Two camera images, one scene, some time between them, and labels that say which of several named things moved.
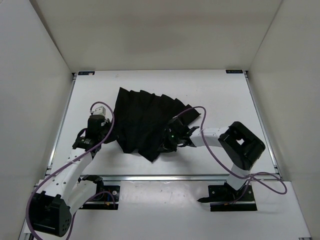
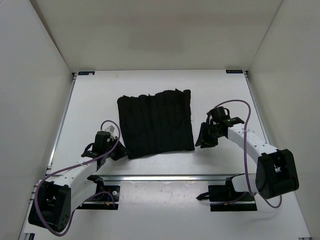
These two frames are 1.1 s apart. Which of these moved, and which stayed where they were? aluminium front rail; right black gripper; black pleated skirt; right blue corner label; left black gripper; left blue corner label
Moved: left black gripper; black pleated skirt; right black gripper
Stayed: aluminium front rail; right blue corner label; left blue corner label
